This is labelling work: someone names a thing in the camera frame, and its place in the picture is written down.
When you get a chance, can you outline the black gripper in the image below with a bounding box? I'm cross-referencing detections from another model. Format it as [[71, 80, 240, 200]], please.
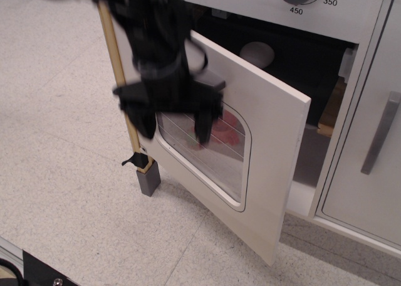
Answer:
[[113, 68, 222, 144]]

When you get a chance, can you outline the white oven door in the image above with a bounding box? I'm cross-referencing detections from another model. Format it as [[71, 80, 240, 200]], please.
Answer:
[[128, 32, 311, 264]]

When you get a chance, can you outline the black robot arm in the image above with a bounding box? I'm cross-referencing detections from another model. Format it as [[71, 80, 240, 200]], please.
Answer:
[[93, 0, 225, 144]]

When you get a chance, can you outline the dark grey oven tray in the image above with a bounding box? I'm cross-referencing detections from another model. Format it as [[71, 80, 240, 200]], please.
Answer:
[[194, 11, 353, 127]]

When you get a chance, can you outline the red toy strawberry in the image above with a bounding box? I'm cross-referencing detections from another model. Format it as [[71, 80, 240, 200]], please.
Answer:
[[186, 128, 209, 151]]

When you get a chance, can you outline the black clip on leg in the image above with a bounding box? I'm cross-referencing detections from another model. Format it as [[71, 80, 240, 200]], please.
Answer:
[[122, 152, 148, 169]]

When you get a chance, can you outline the red toy cup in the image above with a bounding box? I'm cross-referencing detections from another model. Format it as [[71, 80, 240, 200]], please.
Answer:
[[211, 110, 239, 146]]

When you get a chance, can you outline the grey cabinet leg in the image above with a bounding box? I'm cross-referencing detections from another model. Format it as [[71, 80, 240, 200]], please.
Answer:
[[137, 161, 161, 197]]

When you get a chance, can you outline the white toy egg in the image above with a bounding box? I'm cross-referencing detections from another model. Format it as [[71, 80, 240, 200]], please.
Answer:
[[239, 41, 275, 69]]

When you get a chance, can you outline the white toy kitchen cabinet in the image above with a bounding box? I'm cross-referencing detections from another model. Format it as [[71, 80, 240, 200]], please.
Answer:
[[91, 0, 401, 258]]

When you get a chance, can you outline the white cupboard door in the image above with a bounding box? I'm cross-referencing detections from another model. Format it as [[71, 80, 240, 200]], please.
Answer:
[[320, 0, 400, 248]]

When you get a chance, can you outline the grey oven door handle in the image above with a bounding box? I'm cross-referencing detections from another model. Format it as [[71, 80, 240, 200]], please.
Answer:
[[193, 69, 226, 92]]

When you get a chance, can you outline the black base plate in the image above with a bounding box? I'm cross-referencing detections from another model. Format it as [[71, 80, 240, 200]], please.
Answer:
[[23, 250, 78, 286]]

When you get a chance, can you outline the grey cupboard door handle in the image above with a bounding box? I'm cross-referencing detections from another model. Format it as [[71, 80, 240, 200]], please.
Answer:
[[361, 91, 400, 175]]

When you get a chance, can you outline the black cable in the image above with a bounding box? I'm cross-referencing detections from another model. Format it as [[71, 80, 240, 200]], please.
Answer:
[[0, 257, 24, 286]]

